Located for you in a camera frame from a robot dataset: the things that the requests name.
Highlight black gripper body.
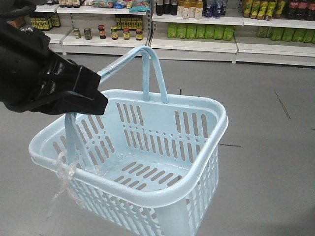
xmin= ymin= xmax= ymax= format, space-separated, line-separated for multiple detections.
xmin=0 ymin=20 xmax=81 ymax=112

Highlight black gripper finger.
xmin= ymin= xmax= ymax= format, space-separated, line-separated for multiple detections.
xmin=73 ymin=66 xmax=101 ymax=95
xmin=41 ymin=91 xmax=108 ymax=115

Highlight light blue plastic basket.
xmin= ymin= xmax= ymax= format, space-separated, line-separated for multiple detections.
xmin=29 ymin=46 xmax=228 ymax=236

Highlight glass jar green lid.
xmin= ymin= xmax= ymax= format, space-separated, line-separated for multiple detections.
xmin=73 ymin=28 xmax=81 ymax=39

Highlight glass jar dark contents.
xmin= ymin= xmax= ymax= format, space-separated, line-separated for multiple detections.
xmin=84 ymin=28 xmax=93 ymax=40

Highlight sauce jar red lid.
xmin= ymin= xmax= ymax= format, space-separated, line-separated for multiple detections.
xmin=98 ymin=25 xmax=106 ymax=39

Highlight sauce jar yellow label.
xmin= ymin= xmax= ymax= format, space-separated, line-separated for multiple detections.
xmin=110 ymin=26 xmax=119 ymax=40

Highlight clear plastic tag strip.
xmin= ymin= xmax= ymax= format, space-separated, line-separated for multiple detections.
xmin=46 ymin=151 xmax=77 ymax=218

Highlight row of green packages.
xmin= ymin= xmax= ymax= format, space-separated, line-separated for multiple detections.
xmin=167 ymin=23 xmax=235 ymax=41

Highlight white store shelf unit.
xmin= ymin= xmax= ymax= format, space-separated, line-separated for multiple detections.
xmin=36 ymin=4 xmax=315 ymax=66

